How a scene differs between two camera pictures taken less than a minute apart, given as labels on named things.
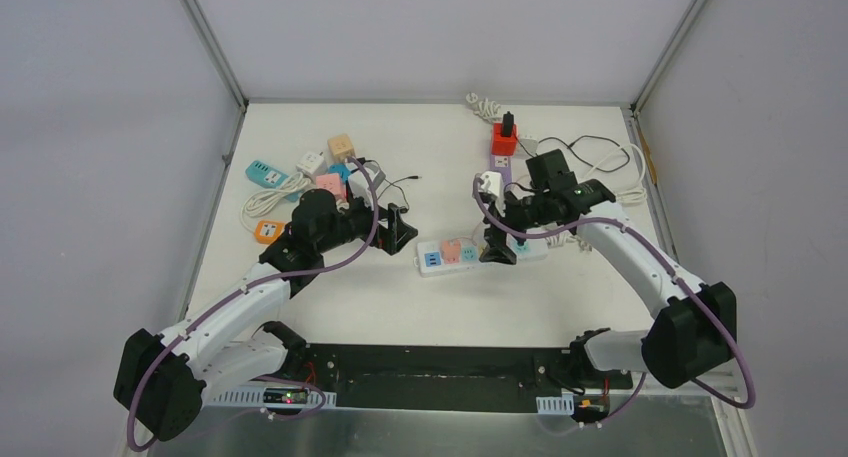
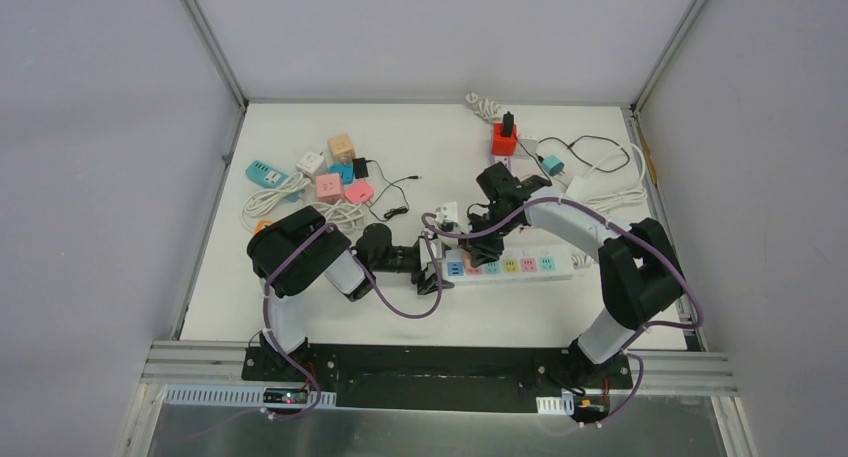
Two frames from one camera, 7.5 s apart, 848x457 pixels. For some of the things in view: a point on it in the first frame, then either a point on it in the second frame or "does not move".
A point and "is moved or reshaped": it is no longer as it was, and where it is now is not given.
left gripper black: x=388 y=231 -> x=426 y=268
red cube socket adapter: x=503 y=145 does not move
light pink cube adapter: x=332 y=182 does not move
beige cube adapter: x=339 y=149 does not move
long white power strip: x=429 y=254 is moved or reshaped
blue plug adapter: x=341 y=169 does not move
